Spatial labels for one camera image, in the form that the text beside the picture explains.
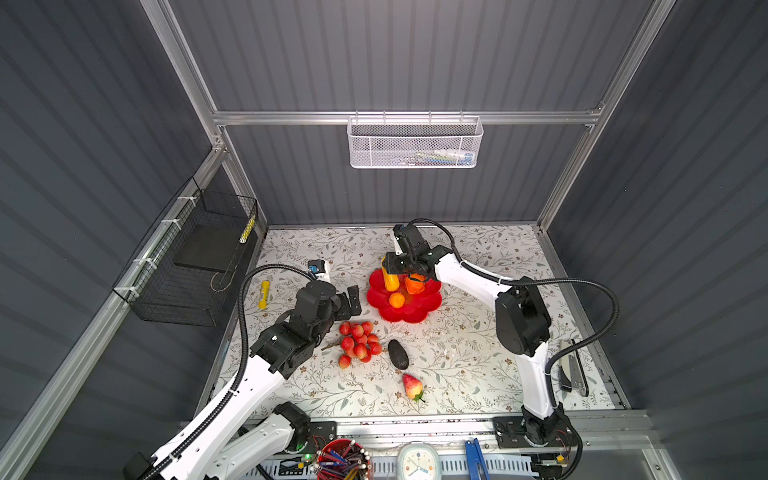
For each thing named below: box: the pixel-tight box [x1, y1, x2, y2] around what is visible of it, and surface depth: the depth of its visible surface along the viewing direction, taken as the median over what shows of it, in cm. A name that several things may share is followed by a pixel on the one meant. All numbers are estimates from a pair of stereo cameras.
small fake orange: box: [389, 292, 405, 309], surface depth 96 cm
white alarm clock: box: [396, 440, 443, 480], surface depth 69 cm
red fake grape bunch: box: [320, 321, 382, 369], surface depth 86 cm
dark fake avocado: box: [388, 339, 410, 370], surface depth 85 cm
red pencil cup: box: [315, 438, 373, 480], surface depth 61 cm
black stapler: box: [558, 338, 589, 397], surface depth 82 cm
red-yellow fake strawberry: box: [403, 373, 425, 403], surface depth 79 cm
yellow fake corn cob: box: [381, 256, 400, 292], surface depth 94 cm
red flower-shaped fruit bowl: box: [367, 268, 443, 323], surface depth 98 cm
